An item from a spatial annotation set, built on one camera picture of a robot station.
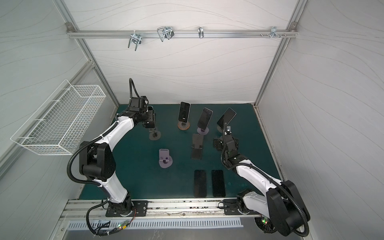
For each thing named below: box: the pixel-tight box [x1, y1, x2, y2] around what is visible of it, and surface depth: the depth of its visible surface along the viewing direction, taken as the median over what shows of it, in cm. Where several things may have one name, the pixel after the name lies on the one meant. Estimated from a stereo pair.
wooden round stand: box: [177, 121, 191, 131], surface depth 109 cm
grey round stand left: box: [148, 127, 161, 141], surface depth 103 cm
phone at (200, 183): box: [194, 169, 207, 197], surface depth 84 cm
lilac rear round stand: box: [197, 127, 210, 136], surface depth 106 cm
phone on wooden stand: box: [178, 101, 191, 124], surface depth 101 cm
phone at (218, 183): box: [211, 169, 226, 197], surface depth 86 cm
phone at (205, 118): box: [197, 107, 214, 131], surface depth 98 cm
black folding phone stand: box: [190, 133, 204, 160], surface depth 92 cm
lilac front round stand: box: [158, 148, 173, 169], surface depth 87 cm
